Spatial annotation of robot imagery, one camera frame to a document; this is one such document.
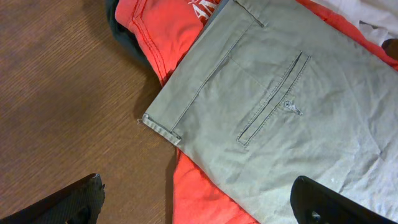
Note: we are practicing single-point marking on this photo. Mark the red shirt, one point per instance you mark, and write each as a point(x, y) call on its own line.
point(165, 30)

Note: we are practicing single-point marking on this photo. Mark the white garment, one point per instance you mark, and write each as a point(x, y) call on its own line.
point(375, 19)

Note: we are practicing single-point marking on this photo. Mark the dark garment under pile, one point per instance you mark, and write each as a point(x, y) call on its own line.
point(122, 35)

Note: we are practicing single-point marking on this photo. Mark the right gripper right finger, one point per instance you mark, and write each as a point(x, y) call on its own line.
point(313, 203)

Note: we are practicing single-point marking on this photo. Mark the grey khaki shorts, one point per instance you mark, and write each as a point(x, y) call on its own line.
point(270, 92)

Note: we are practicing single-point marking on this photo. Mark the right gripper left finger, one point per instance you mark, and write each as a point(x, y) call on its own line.
point(78, 203)

